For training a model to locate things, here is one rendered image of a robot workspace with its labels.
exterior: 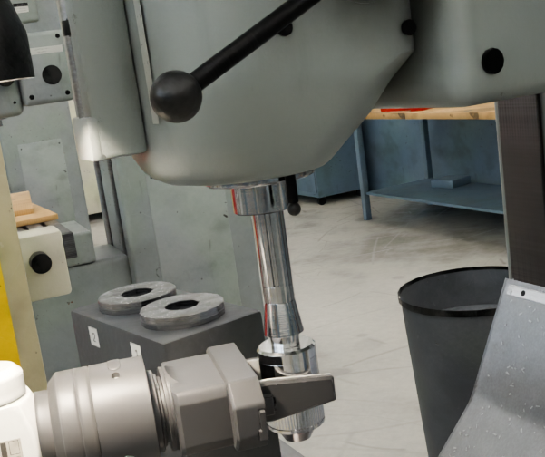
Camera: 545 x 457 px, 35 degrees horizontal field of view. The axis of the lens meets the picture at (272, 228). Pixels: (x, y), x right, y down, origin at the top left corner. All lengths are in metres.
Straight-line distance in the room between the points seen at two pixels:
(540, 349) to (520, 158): 0.21
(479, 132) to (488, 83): 6.41
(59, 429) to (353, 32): 0.34
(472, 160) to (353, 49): 6.57
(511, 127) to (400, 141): 6.94
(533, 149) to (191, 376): 0.46
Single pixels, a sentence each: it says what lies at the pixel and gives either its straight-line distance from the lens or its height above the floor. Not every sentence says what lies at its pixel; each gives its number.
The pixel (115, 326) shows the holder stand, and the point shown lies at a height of 1.14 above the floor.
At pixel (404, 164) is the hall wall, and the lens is 7.90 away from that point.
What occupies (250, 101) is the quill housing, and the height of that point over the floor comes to 1.37.
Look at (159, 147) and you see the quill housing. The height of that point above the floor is 1.34.
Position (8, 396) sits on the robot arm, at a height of 1.18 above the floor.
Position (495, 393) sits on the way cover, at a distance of 1.01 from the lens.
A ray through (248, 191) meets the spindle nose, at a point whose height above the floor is 1.30.
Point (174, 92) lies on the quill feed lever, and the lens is 0.48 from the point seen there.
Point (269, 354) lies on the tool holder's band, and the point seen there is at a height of 1.17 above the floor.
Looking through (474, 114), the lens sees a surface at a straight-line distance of 5.76.
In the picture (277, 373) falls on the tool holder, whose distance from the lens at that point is 0.68.
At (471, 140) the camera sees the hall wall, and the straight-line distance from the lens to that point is 7.12.
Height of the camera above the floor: 1.39
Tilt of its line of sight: 11 degrees down
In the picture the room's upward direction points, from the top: 8 degrees counter-clockwise
